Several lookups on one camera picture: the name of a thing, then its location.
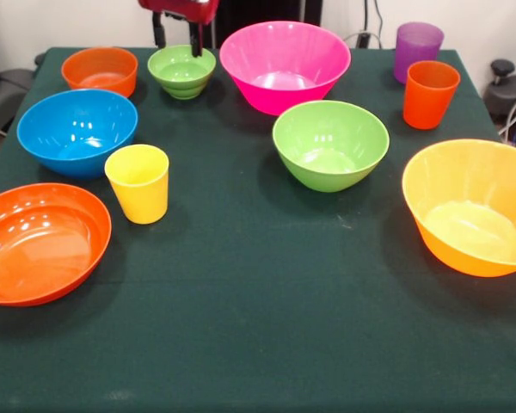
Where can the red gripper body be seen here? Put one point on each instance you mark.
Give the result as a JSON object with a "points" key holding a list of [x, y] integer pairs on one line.
{"points": [[185, 8]]}

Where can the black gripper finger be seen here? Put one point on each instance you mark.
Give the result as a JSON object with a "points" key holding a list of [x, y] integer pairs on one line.
{"points": [[196, 41], [159, 30]]}

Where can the small green ribbed bowl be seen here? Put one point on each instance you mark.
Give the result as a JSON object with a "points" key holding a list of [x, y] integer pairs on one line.
{"points": [[178, 73]]}

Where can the small orange bowl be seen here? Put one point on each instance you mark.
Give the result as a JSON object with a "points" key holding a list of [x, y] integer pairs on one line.
{"points": [[99, 64]]}

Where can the large pink bowl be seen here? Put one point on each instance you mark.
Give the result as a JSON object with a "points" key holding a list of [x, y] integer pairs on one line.
{"points": [[284, 56]]}

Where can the small black knob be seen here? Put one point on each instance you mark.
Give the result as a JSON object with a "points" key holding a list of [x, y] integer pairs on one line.
{"points": [[39, 59]]}

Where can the blue bowl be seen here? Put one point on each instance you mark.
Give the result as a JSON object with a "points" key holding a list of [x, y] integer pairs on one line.
{"points": [[77, 129]]}

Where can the large green bowl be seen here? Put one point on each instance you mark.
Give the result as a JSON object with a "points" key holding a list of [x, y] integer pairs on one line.
{"points": [[327, 137]]}

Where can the yellow cup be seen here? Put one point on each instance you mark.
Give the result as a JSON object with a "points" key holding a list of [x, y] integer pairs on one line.
{"points": [[139, 193]]}

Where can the black power adapter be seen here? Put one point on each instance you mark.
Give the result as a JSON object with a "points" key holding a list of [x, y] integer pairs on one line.
{"points": [[363, 40]]}

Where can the dark grey chair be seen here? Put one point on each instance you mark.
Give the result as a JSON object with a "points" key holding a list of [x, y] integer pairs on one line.
{"points": [[4, 99]]}

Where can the purple cup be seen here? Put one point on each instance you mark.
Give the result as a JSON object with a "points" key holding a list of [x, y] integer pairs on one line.
{"points": [[417, 47]]}

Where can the orange cup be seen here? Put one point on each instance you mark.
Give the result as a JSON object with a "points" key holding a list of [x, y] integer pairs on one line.
{"points": [[430, 99]]}

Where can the dark green tablecloth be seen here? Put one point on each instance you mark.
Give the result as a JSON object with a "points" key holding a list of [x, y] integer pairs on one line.
{"points": [[241, 279]]}

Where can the wide shallow orange bowl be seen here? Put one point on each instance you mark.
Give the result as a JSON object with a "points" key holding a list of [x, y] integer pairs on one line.
{"points": [[38, 245]]}

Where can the large yellow-orange bowl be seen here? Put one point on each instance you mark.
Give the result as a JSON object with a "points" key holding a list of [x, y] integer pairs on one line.
{"points": [[456, 180]]}

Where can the black clamp knob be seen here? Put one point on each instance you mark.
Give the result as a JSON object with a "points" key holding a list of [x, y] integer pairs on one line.
{"points": [[502, 66]]}

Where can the black rounded base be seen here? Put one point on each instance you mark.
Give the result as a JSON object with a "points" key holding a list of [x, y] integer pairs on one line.
{"points": [[499, 99]]}

